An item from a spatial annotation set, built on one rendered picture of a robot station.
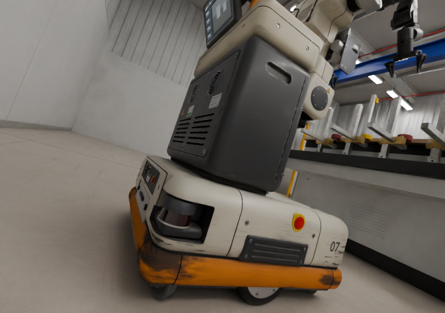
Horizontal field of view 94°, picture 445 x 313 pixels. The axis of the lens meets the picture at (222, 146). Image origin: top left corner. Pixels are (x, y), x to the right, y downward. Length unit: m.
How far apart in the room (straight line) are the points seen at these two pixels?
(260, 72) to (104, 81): 6.40
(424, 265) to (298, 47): 1.49
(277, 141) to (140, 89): 6.38
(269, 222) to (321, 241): 0.23
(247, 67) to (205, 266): 0.49
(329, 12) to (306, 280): 1.05
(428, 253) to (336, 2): 1.46
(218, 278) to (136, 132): 6.30
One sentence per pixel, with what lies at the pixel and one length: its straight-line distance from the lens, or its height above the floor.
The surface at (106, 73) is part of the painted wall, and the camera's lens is 6.91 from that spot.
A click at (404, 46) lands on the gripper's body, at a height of 1.09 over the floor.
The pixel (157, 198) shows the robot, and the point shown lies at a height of 0.21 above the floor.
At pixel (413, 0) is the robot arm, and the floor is 1.27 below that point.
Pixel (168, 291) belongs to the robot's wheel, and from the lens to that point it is 0.56.
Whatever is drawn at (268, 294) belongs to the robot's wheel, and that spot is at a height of 0.04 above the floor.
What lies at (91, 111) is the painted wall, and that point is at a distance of 6.76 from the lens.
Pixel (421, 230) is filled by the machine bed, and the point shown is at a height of 0.33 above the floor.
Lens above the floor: 0.32
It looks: 5 degrees up
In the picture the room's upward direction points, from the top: 18 degrees clockwise
